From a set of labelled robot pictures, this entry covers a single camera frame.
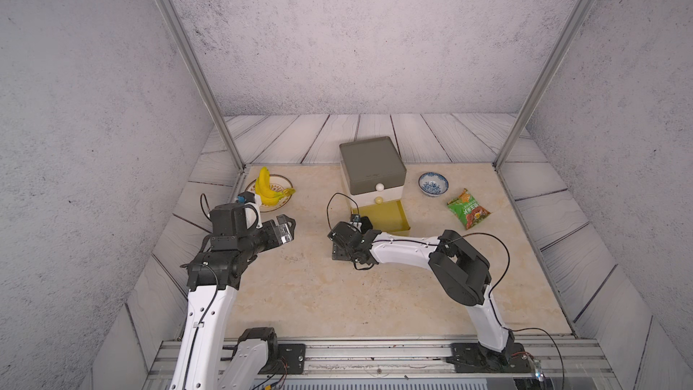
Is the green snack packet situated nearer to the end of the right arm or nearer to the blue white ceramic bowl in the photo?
the blue white ceramic bowl

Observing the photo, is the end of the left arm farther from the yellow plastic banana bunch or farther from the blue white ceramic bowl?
the blue white ceramic bowl

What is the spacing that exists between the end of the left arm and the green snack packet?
25.8 inches

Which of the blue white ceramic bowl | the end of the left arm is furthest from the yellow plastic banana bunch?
the blue white ceramic bowl

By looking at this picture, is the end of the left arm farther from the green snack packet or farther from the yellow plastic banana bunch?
the green snack packet

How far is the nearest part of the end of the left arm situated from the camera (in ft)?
2.05

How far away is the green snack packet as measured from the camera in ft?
3.30

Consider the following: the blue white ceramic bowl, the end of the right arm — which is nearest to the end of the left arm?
the end of the right arm

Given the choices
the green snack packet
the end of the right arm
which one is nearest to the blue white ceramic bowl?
the green snack packet
